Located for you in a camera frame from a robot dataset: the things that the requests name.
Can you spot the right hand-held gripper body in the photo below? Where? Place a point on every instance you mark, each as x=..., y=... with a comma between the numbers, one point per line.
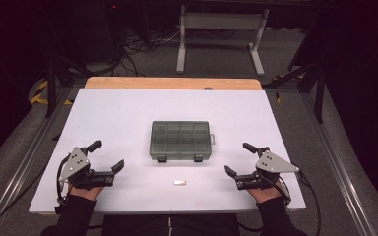
x=269, y=168

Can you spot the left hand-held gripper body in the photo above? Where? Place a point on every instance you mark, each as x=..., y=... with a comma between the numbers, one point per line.
x=78, y=170

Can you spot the grey transparent compartment box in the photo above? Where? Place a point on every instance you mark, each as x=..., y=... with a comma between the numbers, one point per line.
x=180, y=140

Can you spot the person's left hand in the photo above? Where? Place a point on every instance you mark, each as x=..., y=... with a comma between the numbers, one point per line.
x=86, y=192

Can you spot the person's right hand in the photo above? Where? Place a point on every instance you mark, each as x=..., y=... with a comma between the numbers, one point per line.
x=265, y=195

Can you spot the small white rectangular piece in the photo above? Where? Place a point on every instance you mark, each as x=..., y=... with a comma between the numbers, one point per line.
x=179, y=183

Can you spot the yellow black floor tape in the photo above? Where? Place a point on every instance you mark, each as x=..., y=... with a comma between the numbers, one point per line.
x=39, y=95

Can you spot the black metal stand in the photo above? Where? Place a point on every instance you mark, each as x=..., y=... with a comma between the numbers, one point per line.
x=54, y=82
x=311, y=78

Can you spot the white metal stand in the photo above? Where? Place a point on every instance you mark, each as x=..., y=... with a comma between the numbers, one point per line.
x=221, y=23

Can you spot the aluminium rail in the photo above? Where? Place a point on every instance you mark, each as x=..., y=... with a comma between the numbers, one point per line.
x=23, y=164
x=338, y=164

